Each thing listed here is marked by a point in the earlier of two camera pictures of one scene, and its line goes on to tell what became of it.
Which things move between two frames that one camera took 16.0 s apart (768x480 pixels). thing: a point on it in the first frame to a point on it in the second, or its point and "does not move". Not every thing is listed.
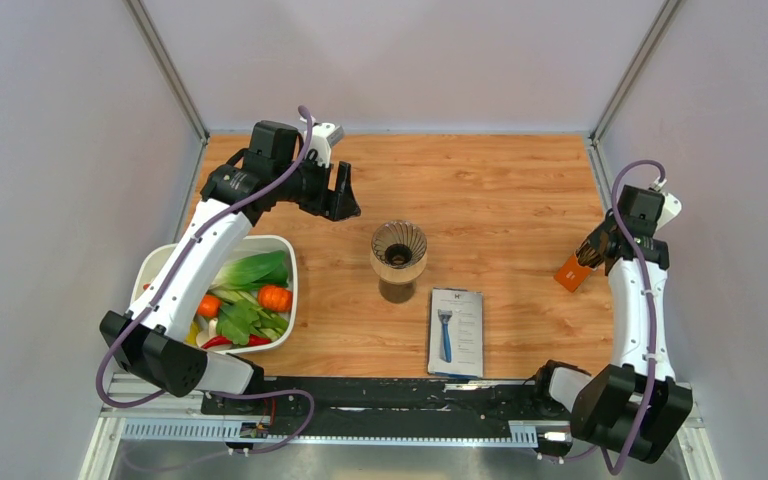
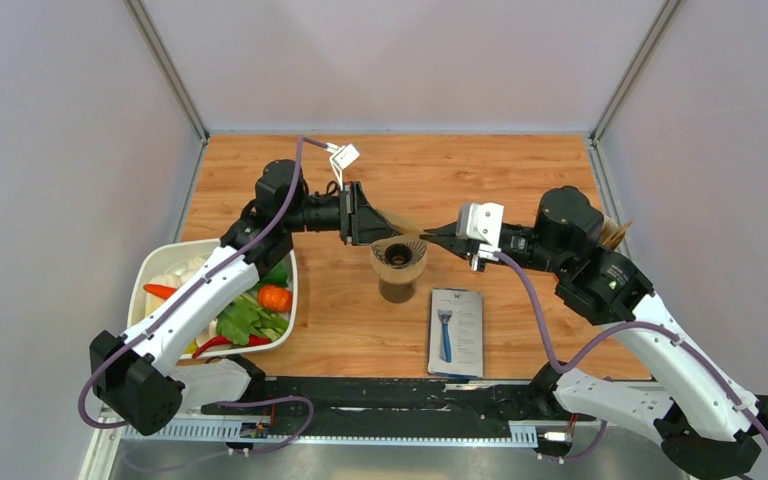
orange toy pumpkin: x=275 y=298 does not move
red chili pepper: x=253 y=341 does not move
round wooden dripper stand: x=399 y=276 does not move
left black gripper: x=339 y=204 to x=359 y=222
